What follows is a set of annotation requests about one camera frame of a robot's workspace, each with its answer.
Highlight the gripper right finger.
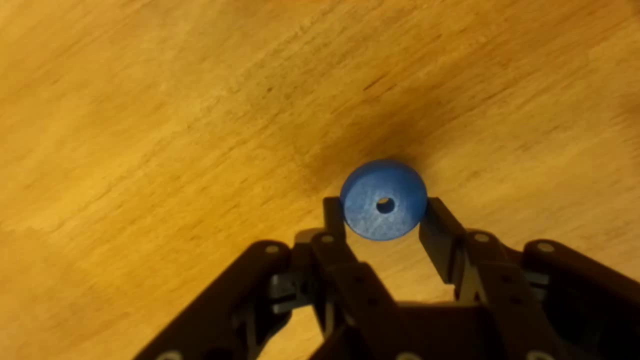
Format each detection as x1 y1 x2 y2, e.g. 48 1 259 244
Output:
419 196 640 360

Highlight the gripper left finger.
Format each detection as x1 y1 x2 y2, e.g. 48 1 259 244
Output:
132 196 401 360

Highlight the blue wooden ring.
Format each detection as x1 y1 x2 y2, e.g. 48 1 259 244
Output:
340 159 429 242

